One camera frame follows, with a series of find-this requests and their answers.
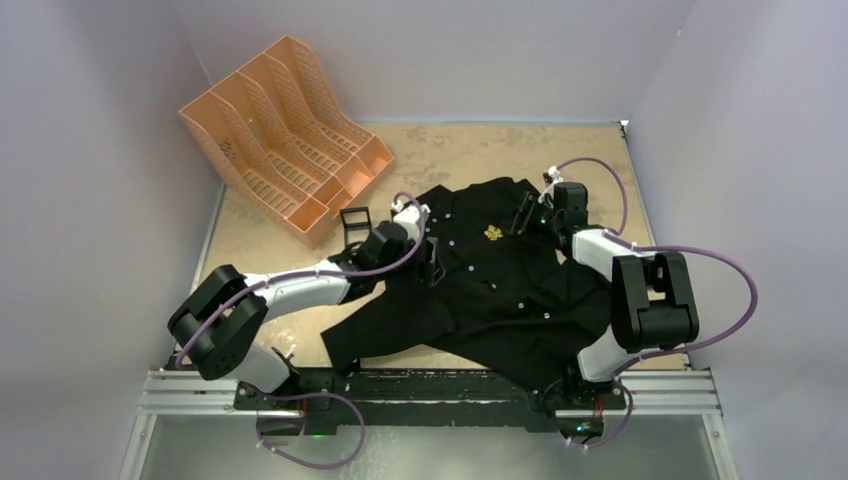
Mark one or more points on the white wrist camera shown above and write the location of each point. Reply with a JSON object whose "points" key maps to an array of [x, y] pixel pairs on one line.
{"points": [[409, 216], [552, 177]]}

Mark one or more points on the orange plastic file organizer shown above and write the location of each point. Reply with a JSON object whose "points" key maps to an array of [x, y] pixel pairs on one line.
{"points": [[276, 135]]}

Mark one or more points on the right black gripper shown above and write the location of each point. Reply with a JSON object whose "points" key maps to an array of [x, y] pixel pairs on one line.
{"points": [[517, 225]]}

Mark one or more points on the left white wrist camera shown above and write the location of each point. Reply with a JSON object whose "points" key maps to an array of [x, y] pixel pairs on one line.
{"points": [[409, 216]]}

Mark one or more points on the black button shirt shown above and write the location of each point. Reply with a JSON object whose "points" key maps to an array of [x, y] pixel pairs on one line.
{"points": [[510, 305]]}

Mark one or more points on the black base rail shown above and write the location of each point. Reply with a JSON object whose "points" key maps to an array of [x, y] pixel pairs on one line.
{"points": [[431, 398]]}

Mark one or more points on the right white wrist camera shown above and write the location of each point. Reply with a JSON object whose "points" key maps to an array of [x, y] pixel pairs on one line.
{"points": [[552, 177]]}

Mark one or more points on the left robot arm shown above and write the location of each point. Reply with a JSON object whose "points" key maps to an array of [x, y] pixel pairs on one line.
{"points": [[216, 327]]}

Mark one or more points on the aluminium frame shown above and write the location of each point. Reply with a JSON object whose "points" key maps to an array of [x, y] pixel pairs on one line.
{"points": [[188, 428]]}

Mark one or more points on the small black rectangular frame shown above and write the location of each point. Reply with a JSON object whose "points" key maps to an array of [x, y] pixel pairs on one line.
{"points": [[356, 223]]}

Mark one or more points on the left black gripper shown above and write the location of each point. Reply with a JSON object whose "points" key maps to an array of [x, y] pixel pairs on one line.
{"points": [[423, 269]]}

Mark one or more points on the gold leaf brooch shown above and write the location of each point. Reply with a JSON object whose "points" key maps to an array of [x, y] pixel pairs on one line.
{"points": [[493, 233]]}

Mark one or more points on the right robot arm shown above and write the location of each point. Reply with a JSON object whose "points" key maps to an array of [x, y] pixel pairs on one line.
{"points": [[652, 305]]}

